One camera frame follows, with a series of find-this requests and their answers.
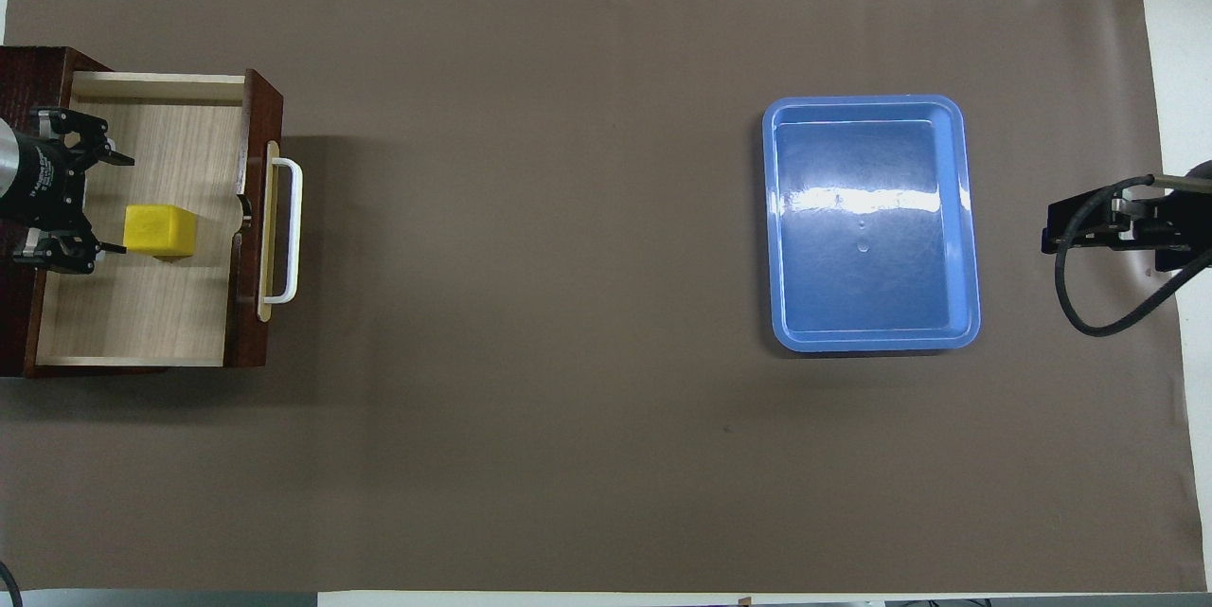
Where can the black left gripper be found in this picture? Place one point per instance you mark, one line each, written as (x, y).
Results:
(43, 186)

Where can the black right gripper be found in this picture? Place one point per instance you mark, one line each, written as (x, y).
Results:
(1169, 219)

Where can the yellow block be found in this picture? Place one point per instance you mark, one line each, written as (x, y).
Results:
(161, 230)

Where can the wooden drawer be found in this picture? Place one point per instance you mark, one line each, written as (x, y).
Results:
(151, 323)

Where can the dark wooden drawer cabinet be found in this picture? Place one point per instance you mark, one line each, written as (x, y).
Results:
(19, 86)

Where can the blue plastic tray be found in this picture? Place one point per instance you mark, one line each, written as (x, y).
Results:
(871, 304)

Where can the brown table mat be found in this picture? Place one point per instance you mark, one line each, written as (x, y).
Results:
(568, 304)

